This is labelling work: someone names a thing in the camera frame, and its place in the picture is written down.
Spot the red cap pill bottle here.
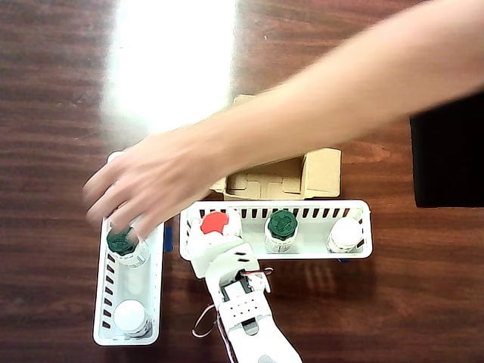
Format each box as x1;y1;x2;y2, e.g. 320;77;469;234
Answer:
198;209;243;243

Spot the green cap pill bottle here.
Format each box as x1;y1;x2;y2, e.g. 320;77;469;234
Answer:
106;225;150;269
264;209;299;254

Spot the brown cardboard box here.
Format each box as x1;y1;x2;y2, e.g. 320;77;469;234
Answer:
209;94;343;201

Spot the bare human forearm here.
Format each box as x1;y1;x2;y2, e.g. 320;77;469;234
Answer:
215;0;484;186

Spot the wide white slotted tray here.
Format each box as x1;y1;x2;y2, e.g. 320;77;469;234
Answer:
178;199;374;262

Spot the long white slotted tray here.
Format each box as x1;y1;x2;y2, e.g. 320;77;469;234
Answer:
92;150;167;347

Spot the white cap pill bottle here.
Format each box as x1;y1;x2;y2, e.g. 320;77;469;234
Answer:
113;299;154;339
326;217;366;254

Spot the bare human hand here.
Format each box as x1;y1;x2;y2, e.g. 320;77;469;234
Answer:
82;115;225;242

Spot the black cloth mat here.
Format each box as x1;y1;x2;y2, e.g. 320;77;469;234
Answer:
409;90;484;208

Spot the red white servo cable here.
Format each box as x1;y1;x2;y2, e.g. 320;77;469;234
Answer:
191;302;235;363
241;266;274;277

